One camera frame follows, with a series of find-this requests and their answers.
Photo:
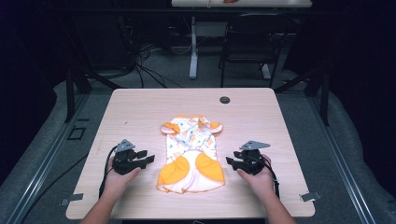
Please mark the black table grommet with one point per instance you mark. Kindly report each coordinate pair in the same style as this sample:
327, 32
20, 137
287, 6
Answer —
224, 100

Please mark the black chair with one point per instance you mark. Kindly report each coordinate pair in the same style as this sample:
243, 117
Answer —
253, 46

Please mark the white table leg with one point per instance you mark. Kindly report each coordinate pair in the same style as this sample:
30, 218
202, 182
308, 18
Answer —
193, 46

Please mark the person's right hand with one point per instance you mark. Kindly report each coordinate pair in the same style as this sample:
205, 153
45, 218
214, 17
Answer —
260, 180

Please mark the orange and white baby garment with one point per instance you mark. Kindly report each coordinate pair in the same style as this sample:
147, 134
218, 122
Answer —
190, 155

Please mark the person's left hand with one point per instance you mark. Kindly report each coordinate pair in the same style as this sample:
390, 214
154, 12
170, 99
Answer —
120, 180

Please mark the black metal stand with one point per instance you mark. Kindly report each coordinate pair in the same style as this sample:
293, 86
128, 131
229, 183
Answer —
77, 74
311, 87

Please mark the aluminium floor rail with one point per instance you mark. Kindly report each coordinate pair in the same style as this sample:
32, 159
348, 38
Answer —
43, 161
342, 161

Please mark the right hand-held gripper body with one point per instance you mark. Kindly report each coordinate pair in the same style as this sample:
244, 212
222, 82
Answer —
251, 160

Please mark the grey metal bracket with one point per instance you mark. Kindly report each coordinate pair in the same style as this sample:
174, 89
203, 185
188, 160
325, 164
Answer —
72, 198
310, 196

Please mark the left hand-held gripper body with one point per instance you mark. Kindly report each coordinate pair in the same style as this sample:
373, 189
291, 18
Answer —
124, 161

